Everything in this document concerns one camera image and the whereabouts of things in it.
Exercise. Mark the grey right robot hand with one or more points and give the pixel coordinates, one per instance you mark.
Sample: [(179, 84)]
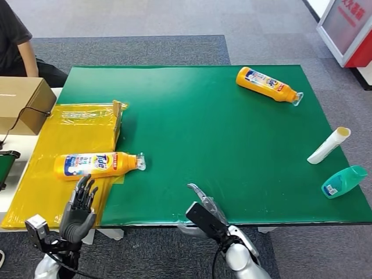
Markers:
[(212, 204)]

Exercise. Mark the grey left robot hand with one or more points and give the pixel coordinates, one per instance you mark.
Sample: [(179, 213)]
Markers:
[(77, 223)]

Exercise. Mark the orange detergent bottle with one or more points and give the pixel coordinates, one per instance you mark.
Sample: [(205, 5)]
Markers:
[(261, 85), (90, 165)]

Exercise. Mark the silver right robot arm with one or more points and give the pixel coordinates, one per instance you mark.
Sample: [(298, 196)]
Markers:
[(241, 262)]

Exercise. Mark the white tube bottle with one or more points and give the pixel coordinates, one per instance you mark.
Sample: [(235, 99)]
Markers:
[(327, 146)]

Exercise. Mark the teal plastic bottle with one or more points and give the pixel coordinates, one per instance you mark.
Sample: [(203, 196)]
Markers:
[(344, 181)]

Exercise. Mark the green table mat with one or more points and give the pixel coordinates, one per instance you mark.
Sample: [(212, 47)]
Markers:
[(218, 127)]

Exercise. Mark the yellow plastic-wrapped flat box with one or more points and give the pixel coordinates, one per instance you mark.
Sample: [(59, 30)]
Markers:
[(72, 131)]

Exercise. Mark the small white object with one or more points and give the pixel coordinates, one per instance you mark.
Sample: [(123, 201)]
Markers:
[(1, 258)]

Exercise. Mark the green plastic bin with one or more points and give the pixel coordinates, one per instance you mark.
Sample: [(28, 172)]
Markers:
[(6, 165)]

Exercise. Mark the brown cardboard box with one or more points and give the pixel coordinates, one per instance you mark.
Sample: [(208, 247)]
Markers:
[(20, 104)]

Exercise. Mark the person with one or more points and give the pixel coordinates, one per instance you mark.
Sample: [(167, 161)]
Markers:
[(11, 42)]

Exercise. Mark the white and red display stand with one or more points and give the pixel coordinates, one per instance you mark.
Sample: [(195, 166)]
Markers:
[(348, 30)]

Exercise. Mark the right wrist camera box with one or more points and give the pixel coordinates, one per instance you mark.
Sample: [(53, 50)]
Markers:
[(206, 221)]

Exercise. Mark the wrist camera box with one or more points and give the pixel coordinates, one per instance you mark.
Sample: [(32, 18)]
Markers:
[(206, 221), (37, 227)]

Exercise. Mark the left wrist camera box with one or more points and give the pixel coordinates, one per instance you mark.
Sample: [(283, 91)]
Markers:
[(37, 227)]

